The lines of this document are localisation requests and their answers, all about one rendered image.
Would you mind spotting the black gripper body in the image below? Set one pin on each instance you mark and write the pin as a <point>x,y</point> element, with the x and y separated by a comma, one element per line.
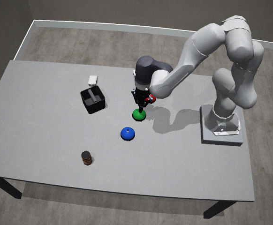
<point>142,93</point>

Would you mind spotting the green bell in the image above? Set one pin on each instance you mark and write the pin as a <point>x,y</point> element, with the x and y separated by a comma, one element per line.
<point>138,116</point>

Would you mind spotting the paprika spice jar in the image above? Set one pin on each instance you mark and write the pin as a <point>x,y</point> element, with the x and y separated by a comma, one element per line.
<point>86,157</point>

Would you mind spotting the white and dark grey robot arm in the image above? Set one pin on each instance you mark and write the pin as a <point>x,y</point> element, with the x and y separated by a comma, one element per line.
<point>233,87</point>

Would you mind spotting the blue bell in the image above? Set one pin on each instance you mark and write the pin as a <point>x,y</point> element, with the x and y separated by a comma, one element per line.
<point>127,134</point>

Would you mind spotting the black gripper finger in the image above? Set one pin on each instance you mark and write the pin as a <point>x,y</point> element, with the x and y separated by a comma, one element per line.
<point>143,104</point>
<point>137,98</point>

